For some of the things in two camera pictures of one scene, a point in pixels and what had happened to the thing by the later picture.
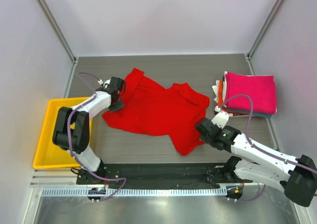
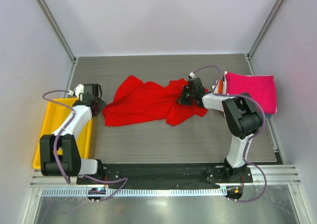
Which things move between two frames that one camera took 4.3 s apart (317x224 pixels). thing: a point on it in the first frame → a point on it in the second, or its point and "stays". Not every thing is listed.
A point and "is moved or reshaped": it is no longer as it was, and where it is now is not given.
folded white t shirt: (215, 88) stays
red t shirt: (178, 112) is moved or reshaped
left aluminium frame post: (54, 23) stays
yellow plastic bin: (48, 155) stays
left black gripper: (119, 106) → (101, 105)
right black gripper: (204, 130) → (186, 95)
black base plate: (163, 175) stays
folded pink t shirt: (261, 88) stays
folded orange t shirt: (220, 95) stays
